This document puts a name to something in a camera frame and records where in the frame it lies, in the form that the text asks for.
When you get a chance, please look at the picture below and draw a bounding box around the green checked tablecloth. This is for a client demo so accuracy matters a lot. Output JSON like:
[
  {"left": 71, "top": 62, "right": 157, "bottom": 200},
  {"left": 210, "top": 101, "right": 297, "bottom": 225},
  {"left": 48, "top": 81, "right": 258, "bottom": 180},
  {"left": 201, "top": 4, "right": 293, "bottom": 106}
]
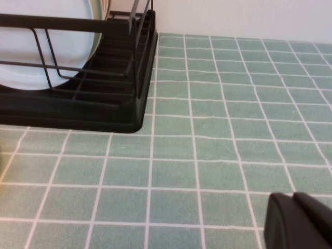
[{"left": 0, "top": 32, "right": 332, "bottom": 249}]

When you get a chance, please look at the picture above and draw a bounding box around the light blue plate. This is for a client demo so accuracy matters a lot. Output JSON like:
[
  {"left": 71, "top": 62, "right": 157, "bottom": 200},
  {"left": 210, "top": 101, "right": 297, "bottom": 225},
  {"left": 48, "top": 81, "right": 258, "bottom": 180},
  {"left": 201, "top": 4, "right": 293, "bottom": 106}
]
[{"left": 0, "top": 0, "right": 96, "bottom": 91}]

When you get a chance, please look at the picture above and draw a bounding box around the black wire dish rack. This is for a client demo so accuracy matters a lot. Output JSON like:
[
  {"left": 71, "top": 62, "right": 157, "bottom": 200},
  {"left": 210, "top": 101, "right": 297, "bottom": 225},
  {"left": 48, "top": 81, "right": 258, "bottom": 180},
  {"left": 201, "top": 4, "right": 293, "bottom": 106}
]
[{"left": 0, "top": 0, "right": 159, "bottom": 134}]

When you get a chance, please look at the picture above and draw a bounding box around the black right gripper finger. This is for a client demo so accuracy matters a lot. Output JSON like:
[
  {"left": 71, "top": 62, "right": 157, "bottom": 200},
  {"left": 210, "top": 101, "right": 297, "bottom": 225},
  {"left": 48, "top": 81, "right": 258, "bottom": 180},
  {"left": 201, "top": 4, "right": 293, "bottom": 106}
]
[{"left": 263, "top": 191, "right": 332, "bottom": 249}]

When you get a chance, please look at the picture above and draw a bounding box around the pink plate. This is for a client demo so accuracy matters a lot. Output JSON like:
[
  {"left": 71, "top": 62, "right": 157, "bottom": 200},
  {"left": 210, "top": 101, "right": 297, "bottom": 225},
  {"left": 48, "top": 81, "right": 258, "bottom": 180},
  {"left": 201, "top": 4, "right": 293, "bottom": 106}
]
[{"left": 102, "top": 0, "right": 112, "bottom": 20}]

